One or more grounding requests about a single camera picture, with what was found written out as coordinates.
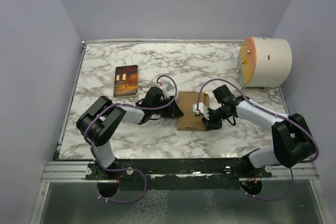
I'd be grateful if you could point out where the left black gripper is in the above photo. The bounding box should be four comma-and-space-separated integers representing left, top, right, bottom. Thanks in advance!
152, 97, 183, 119

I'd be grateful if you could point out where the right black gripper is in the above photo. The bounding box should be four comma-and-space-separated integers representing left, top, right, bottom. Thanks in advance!
202, 106, 232, 130

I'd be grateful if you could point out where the brown cardboard box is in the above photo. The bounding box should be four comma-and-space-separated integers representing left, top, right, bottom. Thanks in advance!
177, 91, 205, 132

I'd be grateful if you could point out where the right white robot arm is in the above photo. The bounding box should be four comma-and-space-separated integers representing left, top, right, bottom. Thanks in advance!
193, 85, 318, 177

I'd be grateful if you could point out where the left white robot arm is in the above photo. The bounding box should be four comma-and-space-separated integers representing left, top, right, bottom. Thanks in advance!
76, 87, 184, 179

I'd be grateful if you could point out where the dark paperback book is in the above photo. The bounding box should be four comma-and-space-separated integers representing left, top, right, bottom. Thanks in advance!
113, 65, 139, 98

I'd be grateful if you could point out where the cream cylinder with coloured face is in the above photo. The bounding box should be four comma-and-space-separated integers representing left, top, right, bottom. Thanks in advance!
237, 37, 292, 88

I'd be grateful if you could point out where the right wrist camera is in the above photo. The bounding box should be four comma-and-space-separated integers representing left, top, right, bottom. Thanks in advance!
192, 102, 209, 120

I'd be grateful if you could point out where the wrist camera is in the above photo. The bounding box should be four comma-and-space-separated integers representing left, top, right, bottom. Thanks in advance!
158, 82, 174, 98
192, 102, 209, 120

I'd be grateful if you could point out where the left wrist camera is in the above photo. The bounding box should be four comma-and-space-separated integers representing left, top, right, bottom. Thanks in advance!
158, 82, 174, 98

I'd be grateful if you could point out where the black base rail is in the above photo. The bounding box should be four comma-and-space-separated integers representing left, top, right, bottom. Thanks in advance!
86, 158, 271, 196

